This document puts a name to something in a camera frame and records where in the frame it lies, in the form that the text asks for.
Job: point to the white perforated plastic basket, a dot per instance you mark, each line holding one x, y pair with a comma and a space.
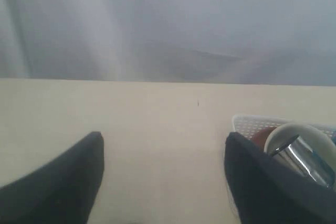
249, 125

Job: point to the shiny steel cup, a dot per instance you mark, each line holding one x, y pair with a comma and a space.
297, 155

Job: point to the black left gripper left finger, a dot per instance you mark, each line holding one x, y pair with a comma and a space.
61, 191

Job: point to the cream ceramic bowl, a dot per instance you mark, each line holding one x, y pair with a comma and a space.
317, 139

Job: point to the blue snack packet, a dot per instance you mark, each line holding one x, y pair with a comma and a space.
333, 137

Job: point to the small dark red dish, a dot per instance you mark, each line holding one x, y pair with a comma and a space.
260, 137

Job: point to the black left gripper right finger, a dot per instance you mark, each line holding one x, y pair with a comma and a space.
265, 191

